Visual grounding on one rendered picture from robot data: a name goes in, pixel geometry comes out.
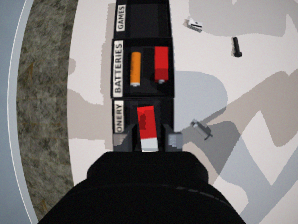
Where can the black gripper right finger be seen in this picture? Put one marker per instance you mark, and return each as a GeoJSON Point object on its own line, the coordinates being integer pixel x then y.
{"type": "Point", "coordinates": [174, 139]}

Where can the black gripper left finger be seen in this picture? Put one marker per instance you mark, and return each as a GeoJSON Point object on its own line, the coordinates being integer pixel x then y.
{"type": "Point", "coordinates": [126, 140]}

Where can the black bolt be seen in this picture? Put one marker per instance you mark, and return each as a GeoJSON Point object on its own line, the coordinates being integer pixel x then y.
{"type": "Point", "coordinates": [237, 53]}

